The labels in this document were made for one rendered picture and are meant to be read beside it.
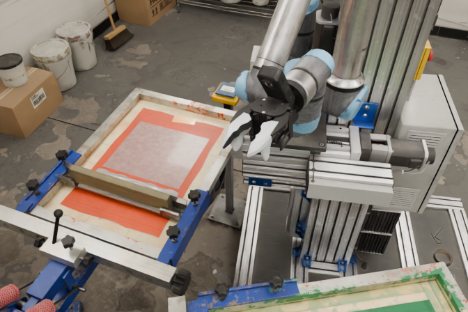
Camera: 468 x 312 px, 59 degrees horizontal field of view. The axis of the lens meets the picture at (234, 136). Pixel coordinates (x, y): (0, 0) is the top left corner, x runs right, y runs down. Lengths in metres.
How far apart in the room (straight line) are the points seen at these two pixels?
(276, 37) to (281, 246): 1.52
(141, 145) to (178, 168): 0.21
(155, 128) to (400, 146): 1.01
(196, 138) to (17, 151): 1.95
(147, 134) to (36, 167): 1.57
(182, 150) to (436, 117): 0.98
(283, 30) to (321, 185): 0.55
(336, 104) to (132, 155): 0.90
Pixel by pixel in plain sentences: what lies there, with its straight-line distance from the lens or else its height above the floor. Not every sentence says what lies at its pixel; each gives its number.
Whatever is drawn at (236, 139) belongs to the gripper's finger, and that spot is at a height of 1.65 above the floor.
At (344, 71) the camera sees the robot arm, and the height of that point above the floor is 1.54.
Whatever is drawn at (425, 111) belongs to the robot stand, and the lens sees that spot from 1.65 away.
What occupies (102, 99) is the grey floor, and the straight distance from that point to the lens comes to 3.74.
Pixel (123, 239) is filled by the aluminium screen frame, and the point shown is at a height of 0.99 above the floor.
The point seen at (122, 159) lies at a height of 0.96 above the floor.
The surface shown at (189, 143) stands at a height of 0.96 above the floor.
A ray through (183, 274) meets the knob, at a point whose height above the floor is 1.04.
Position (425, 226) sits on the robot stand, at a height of 0.21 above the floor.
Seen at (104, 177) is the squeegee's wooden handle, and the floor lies 1.06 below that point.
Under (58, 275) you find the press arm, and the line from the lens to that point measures 1.40.
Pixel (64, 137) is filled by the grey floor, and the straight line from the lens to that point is 3.46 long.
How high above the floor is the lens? 2.17
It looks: 43 degrees down
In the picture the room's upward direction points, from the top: straight up
